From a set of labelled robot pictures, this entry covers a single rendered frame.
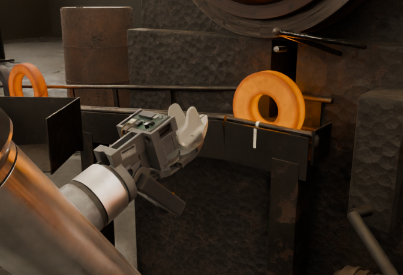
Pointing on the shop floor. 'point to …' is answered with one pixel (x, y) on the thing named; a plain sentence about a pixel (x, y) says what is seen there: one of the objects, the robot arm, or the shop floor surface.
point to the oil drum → (96, 52)
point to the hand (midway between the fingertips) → (201, 124)
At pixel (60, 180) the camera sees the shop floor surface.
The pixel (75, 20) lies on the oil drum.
